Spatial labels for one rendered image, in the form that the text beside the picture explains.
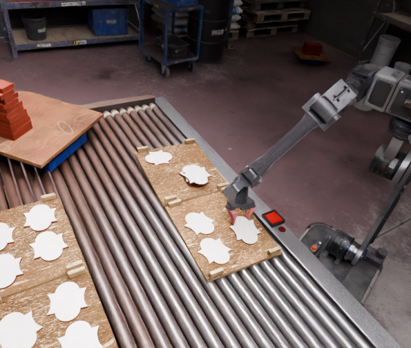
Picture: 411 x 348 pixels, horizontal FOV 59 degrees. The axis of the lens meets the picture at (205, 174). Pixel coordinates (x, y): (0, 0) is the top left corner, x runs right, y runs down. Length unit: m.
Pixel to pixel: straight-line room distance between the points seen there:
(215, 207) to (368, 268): 1.33
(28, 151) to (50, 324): 0.81
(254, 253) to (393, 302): 1.57
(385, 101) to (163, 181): 1.04
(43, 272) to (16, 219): 0.30
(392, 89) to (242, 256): 0.92
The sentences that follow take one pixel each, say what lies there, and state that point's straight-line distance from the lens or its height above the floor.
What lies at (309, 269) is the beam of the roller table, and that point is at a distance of 1.56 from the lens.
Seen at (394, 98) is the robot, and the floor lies 1.45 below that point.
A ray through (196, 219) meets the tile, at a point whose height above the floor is 0.94.
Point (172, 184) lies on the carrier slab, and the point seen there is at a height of 0.94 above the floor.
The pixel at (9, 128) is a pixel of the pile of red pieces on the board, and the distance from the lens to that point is 1.86.
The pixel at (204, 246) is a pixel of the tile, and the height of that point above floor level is 0.94.
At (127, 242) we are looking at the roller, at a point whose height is 0.92.
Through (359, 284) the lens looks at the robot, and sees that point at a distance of 2.53.
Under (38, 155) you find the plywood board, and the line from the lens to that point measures 1.77.
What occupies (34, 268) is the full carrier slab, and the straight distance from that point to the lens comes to 1.46.
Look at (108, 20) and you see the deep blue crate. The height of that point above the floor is 0.35.
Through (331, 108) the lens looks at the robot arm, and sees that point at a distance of 1.24.
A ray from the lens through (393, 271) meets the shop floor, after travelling 3.09.
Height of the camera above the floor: 2.08
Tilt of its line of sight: 39 degrees down
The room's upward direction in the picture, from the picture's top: 8 degrees clockwise
